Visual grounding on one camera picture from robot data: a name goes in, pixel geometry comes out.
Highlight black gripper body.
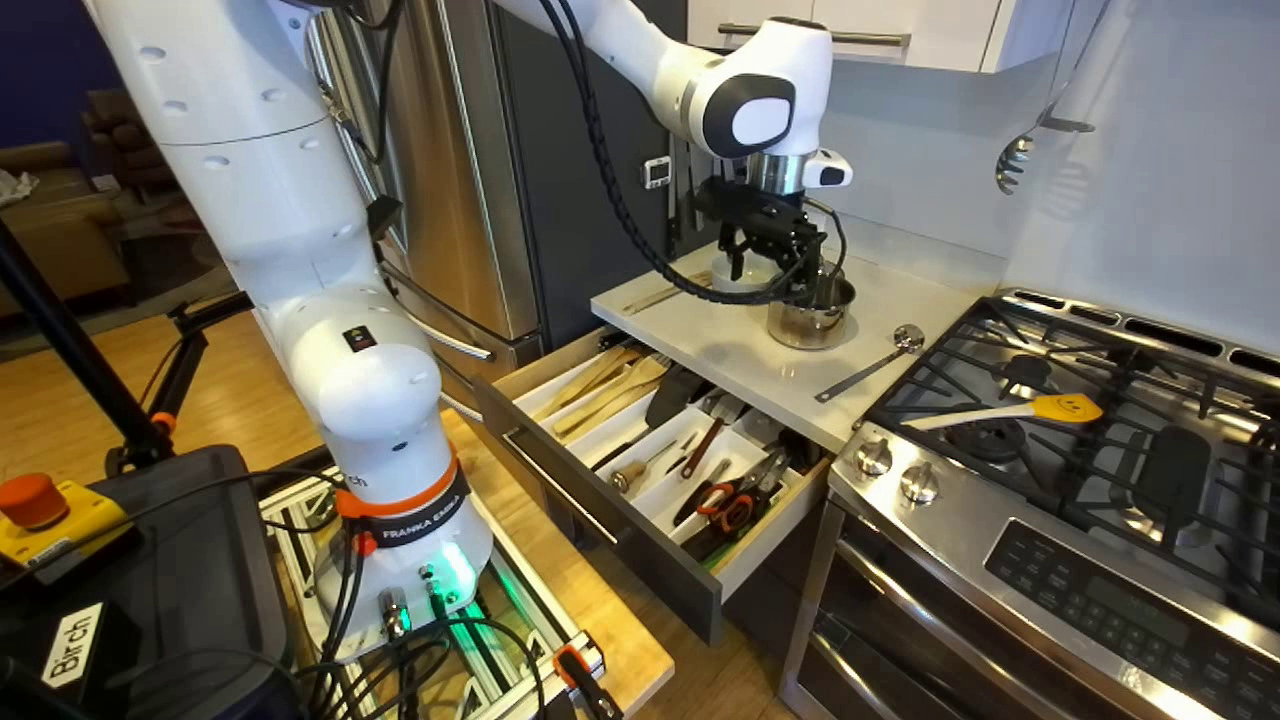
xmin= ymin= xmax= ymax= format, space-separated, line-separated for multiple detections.
xmin=694 ymin=178 xmax=831 ymax=272

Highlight stainless steel pot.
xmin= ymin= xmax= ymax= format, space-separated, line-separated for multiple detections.
xmin=763 ymin=260 xmax=861 ymax=355

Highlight narrow wooden spatula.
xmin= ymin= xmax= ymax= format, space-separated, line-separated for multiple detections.
xmin=538 ymin=342 xmax=640 ymax=420

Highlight open wooden utensil drawer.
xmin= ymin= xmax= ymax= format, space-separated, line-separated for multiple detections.
xmin=510 ymin=337 xmax=807 ymax=568

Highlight yellow silicone spatula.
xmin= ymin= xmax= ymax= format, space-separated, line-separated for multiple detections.
xmin=904 ymin=390 xmax=1109 ymax=441

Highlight wooden drawer with grey front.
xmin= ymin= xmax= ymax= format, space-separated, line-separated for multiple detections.
xmin=439 ymin=324 xmax=837 ymax=647

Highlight black turner with steel neck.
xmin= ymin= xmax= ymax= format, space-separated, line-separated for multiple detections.
xmin=587 ymin=364 xmax=711 ymax=478

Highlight wide wooden spoon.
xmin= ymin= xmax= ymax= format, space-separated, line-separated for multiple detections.
xmin=551 ymin=364 xmax=674 ymax=445

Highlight white upper cabinets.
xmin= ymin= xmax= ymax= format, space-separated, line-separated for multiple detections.
xmin=686 ymin=0 xmax=1074 ymax=82

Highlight stainless steel fridge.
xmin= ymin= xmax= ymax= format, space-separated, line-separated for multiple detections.
xmin=315 ymin=0 xmax=551 ymax=370

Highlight wooden robot platform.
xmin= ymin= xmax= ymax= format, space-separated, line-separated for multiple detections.
xmin=437 ymin=403 xmax=682 ymax=720

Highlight stainless steel gas range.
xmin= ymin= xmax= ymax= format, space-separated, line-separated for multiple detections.
xmin=778 ymin=288 xmax=1280 ymax=720

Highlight black spoon rest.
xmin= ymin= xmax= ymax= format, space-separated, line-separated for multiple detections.
xmin=1127 ymin=425 xmax=1220 ymax=531

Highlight black controller box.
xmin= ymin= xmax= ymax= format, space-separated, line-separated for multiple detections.
xmin=0 ymin=445 xmax=297 ymax=720

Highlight red emergency stop button box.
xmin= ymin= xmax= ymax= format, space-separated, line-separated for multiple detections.
xmin=0 ymin=469 xmax=131 ymax=581

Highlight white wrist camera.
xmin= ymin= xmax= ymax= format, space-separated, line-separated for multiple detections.
xmin=801 ymin=148 xmax=857 ymax=191

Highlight white wall outlet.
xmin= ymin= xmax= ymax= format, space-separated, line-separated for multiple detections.
xmin=640 ymin=148 xmax=682 ymax=195

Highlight red handled scissors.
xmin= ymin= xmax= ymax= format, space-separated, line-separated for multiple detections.
xmin=688 ymin=483 xmax=760 ymax=531

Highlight steel drawer handle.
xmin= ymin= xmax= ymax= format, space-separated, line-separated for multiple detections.
xmin=498 ymin=425 xmax=632 ymax=554

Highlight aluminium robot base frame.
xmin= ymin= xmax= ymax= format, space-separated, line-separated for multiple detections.
xmin=256 ymin=469 xmax=614 ymax=720

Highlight black camera tripod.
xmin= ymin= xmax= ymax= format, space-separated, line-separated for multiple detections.
xmin=0 ymin=218 xmax=256 ymax=480

